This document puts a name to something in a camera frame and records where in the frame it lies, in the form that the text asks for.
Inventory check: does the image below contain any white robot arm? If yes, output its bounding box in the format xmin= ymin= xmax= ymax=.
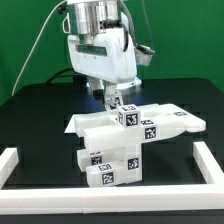
xmin=63 ymin=0 xmax=155 ymax=111

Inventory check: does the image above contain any black cable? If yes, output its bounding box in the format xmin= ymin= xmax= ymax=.
xmin=44 ymin=67 xmax=79 ymax=85

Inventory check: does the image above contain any white L-shaped obstacle fence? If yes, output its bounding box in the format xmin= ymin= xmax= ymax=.
xmin=0 ymin=142 xmax=224 ymax=215

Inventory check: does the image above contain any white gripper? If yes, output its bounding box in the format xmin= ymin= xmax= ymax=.
xmin=63 ymin=17 xmax=155 ymax=111

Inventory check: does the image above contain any white chair back frame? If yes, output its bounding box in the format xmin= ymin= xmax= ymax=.
xmin=75 ymin=104 xmax=206 ymax=153

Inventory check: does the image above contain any small tagged white cube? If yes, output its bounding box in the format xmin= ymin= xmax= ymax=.
xmin=113 ymin=96 xmax=123 ymax=107

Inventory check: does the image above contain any white cable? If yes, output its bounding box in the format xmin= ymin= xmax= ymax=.
xmin=11 ymin=0 xmax=69 ymax=98

